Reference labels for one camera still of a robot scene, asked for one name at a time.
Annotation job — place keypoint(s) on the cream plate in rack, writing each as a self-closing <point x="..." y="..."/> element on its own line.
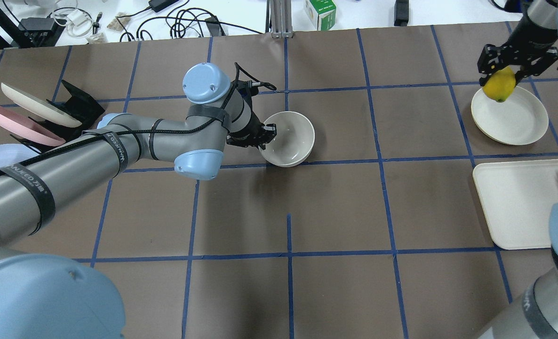
<point x="39" y="107"/>

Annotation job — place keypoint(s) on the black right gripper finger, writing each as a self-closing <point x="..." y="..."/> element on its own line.
<point x="535" y="66"/>
<point x="492" y="59"/>

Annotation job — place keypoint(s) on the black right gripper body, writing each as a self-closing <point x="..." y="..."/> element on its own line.
<point x="526" y="41"/>

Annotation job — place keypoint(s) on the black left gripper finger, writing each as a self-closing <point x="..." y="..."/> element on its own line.
<point x="266" y="134"/>

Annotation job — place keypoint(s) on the aluminium frame post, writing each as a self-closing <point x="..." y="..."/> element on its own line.
<point x="279" y="19"/>

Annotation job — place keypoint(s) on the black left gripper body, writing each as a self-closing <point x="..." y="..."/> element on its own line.
<point x="251" y="128"/>

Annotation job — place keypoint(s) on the cream white bowl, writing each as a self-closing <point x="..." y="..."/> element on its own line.
<point x="293" y="142"/>

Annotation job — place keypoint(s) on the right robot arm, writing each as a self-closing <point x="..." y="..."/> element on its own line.
<point x="535" y="314"/>

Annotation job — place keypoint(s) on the cream round plate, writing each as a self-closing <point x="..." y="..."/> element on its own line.
<point x="521" y="119"/>

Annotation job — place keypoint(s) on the yellow lemon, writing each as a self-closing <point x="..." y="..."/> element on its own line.
<point x="501" y="85"/>

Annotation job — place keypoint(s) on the green white carton box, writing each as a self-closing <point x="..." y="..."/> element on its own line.
<point x="321" y="13"/>

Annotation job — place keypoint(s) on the black dish rack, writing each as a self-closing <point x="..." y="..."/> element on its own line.
<point x="81" y="106"/>

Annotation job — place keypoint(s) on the light blue plate in rack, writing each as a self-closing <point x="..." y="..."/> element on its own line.
<point x="15" y="153"/>

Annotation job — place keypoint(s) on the pink plate in rack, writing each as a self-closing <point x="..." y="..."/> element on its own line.
<point x="24" y="127"/>

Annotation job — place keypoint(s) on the white rectangular tray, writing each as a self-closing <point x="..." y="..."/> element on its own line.
<point x="516" y="198"/>

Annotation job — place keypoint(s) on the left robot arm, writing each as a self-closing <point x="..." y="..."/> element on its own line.
<point x="44" y="296"/>

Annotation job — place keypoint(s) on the black power adapter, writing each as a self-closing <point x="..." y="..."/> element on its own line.
<point x="401" y="13"/>

